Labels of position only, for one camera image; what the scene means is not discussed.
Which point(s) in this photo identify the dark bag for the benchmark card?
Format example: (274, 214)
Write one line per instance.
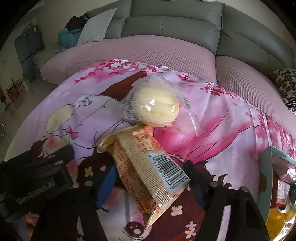
(76, 23)

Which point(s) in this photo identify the cream orange snack packet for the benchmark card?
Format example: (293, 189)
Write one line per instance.
(143, 176)

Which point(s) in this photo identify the red container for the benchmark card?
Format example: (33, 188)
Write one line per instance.
(13, 91)

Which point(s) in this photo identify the grey refrigerator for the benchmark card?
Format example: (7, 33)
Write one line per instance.
(29, 51)

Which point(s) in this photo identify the pink snack packet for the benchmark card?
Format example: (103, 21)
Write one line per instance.
(289, 171)

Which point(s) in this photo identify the grey sofa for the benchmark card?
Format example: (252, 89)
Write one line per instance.
(185, 25)

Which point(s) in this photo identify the yellow snack packet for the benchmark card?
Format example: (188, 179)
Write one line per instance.
(277, 224)

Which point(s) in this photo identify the teal cloth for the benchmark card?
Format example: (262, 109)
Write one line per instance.
(67, 37)

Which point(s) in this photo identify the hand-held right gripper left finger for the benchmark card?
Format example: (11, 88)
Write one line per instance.
(105, 187)

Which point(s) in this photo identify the red white snack packet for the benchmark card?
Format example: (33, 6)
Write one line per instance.
(283, 192)

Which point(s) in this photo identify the bun in clear packet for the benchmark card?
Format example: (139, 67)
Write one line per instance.
(155, 109)

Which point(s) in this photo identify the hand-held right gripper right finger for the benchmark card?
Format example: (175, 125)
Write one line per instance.
(198, 185)

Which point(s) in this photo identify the teal cardboard box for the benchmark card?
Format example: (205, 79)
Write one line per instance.
(266, 185)

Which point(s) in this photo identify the black patterned pillow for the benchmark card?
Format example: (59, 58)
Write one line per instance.
(286, 90)

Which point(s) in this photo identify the pink printed blanket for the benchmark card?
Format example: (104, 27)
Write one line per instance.
(231, 129)

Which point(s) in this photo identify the light grey pillow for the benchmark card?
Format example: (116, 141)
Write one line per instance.
(97, 26)

